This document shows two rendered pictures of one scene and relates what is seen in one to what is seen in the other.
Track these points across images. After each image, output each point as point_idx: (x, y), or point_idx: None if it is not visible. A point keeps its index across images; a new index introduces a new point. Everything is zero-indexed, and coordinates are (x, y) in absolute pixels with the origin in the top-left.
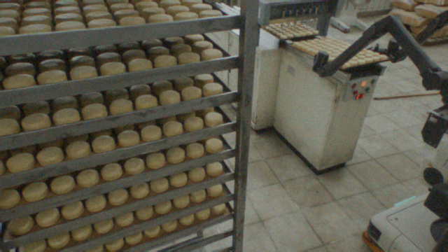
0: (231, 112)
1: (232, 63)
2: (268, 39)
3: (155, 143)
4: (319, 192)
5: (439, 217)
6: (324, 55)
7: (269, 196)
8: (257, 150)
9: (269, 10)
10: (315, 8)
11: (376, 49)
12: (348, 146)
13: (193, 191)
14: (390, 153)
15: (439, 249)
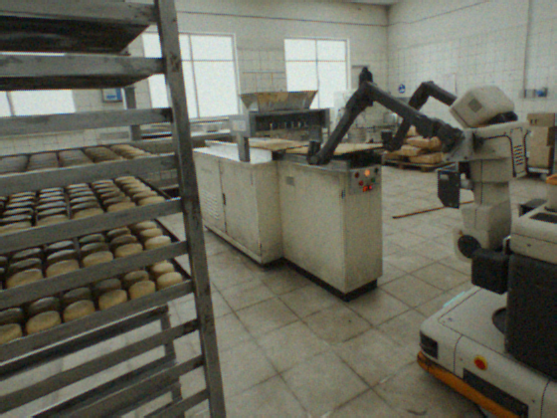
0: (232, 253)
1: (146, 12)
2: (261, 155)
3: (27, 120)
4: (352, 321)
5: (494, 292)
6: (315, 142)
7: (287, 338)
8: (267, 287)
9: (255, 120)
10: (303, 120)
11: (371, 141)
12: (374, 256)
13: (110, 226)
14: (426, 265)
15: (510, 335)
